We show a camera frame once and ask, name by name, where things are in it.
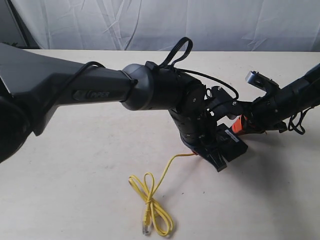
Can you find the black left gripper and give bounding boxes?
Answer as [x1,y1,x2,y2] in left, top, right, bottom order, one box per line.
[169,107,227,172]

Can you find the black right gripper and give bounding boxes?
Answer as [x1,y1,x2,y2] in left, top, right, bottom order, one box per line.
[231,87,288,135]

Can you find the black rectangular adapter box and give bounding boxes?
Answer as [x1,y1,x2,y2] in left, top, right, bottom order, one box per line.
[216,123,248,162]

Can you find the yellow ethernet cable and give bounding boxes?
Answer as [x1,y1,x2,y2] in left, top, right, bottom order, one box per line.
[128,152,196,237]

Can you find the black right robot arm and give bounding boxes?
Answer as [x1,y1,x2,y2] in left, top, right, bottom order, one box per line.
[231,65,320,136]

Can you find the white backdrop curtain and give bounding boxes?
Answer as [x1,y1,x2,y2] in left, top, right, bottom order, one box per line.
[0,0,320,52]

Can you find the green plant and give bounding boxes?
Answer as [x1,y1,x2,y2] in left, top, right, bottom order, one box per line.
[7,42,18,47]

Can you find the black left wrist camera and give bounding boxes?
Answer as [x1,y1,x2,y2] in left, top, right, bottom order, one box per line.
[205,86,244,121]

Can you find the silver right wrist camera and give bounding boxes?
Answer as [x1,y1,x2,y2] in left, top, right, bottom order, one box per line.
[245,71,280,93]

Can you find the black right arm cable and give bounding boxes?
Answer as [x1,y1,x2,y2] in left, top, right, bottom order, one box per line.
[287,104,316,136]

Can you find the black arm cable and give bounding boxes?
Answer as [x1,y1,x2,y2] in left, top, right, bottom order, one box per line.
[287,104,316,136]
[49,36,238,106]

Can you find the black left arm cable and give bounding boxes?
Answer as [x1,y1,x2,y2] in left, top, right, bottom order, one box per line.
[49,36,238,106]

